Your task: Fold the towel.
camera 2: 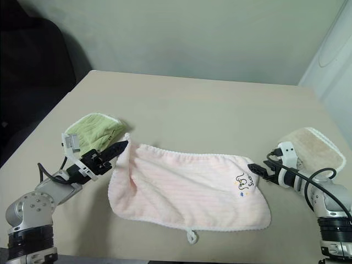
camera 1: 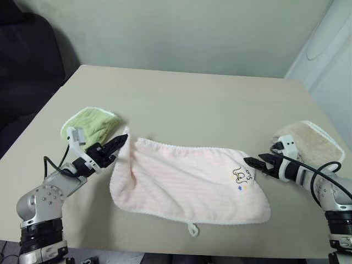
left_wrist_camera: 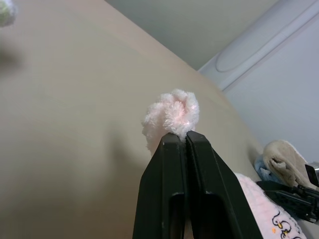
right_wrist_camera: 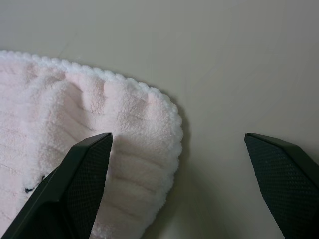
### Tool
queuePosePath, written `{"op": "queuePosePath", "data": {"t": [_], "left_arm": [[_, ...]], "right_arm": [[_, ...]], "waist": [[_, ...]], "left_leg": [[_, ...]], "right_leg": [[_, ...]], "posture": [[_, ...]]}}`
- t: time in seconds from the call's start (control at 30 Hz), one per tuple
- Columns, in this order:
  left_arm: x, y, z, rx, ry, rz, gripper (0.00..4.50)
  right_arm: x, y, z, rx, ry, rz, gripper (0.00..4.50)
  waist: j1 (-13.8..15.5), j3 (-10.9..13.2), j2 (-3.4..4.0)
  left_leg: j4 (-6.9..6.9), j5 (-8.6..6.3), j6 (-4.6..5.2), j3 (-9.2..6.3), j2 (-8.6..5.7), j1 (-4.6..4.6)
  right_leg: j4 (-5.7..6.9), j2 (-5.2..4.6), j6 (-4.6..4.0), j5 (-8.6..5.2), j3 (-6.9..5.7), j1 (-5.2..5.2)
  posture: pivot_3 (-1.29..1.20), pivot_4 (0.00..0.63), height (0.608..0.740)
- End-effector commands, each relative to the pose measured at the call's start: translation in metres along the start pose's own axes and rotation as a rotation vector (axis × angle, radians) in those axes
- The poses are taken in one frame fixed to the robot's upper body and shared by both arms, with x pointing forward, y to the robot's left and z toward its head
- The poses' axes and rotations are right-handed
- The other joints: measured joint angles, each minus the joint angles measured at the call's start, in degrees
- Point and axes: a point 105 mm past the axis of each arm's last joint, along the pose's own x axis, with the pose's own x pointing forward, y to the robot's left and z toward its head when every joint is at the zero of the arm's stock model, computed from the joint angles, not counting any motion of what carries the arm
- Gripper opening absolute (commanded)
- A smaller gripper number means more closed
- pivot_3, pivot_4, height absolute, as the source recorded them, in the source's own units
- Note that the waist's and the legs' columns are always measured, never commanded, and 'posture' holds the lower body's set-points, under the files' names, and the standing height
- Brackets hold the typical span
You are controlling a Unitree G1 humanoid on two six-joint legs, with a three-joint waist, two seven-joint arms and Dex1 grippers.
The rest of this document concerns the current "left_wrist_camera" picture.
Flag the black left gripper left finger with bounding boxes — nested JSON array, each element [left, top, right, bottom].
[[132, 133, 188, 239]]

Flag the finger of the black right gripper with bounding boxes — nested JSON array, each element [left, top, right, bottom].
[[264, 190, 319, 223], [256, 180, 299, 194]]

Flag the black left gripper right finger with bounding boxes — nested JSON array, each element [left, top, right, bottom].
[[186, 131, 263, 239]]

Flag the pink fluffy towel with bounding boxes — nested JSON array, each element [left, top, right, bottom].
[[141, 88, 306, 239]]

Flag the blue towel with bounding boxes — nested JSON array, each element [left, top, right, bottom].
[[254, 154, 278, 183]]

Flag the beige towel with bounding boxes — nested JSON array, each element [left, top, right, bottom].
[[263, 140, 315, 188]]

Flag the green towel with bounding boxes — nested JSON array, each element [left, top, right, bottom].
[[0, 0, 18, 27]]

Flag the white panelled door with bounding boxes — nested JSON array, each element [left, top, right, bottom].
[[198, 0, 319, 175]]

